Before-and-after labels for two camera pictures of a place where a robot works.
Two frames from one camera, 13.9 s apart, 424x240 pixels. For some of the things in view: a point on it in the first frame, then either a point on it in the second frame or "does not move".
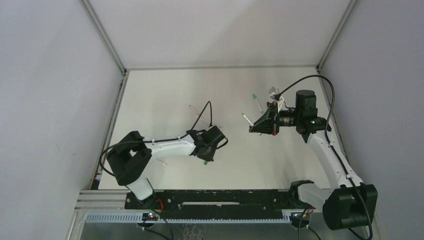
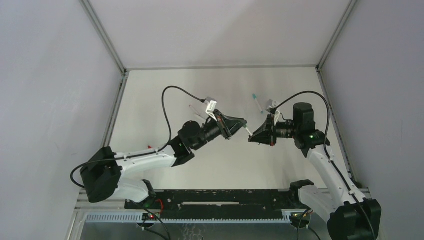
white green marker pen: [248, 121] → [249, 132]
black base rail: [216, 205] does not move
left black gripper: [205, 155] → [224, 127]
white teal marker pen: [255, 97] does not move
